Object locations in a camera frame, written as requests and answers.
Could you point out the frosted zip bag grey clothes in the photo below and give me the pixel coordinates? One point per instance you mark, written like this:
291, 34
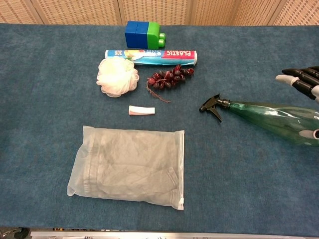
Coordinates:
129, 166

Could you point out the aluminium profile rail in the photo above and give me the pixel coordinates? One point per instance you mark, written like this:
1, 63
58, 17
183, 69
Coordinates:
149, 235

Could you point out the white mesh bath loofah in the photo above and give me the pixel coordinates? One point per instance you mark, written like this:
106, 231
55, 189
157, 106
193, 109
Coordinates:
115, 77

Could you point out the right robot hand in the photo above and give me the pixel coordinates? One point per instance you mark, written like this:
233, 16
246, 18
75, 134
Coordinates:
305, 79

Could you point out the woven wicker folding screen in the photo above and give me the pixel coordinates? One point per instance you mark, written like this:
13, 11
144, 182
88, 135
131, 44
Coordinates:
82, 11

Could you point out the plastic food wrap roll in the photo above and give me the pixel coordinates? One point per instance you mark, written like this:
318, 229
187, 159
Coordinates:
159, 56

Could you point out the blue toy building block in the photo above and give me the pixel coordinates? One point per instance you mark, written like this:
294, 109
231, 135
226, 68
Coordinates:
142, 35
130, 35

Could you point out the green toy building block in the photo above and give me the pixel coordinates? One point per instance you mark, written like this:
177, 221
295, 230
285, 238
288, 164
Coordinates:
154, 35

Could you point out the small white folded card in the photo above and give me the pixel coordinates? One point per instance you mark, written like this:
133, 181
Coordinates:
142, 110

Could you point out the green spray bottle black trigger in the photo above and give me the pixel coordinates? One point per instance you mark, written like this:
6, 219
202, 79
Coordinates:
269, 118

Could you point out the dark red grape bunch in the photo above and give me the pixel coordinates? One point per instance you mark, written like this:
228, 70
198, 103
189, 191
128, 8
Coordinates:
172, 76

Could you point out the blue felt table cloth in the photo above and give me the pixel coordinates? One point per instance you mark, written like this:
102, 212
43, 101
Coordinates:
37, 124

